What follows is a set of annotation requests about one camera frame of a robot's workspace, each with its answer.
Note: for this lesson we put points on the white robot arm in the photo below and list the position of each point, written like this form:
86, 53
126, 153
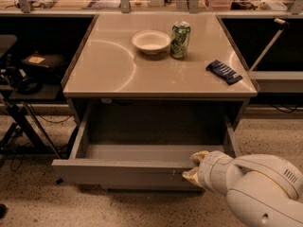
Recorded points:
261, 190

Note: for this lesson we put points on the dark blue snack packet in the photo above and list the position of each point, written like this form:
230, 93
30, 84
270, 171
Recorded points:
224, 72

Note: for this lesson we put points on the white bowl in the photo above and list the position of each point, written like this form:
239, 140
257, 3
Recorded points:
151, 42

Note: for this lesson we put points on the green soda can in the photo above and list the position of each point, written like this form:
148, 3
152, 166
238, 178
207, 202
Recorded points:
179, 39

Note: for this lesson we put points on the grey drawer cabinet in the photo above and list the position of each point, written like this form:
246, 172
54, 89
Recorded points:
109, 70

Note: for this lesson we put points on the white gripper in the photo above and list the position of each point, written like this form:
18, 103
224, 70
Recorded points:
206, 172

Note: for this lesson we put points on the black box with label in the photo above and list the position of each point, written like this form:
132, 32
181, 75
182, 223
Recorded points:
49, 67

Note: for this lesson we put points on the white leaning pole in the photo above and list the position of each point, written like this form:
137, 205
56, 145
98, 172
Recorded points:
282, 25

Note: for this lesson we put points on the grey top drawer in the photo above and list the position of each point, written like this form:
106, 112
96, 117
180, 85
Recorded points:
144, 147

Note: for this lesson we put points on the black headphones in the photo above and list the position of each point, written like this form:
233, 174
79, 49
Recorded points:
25, 85

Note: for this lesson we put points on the black stand with legs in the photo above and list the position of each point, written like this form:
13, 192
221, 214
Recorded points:
19, 117

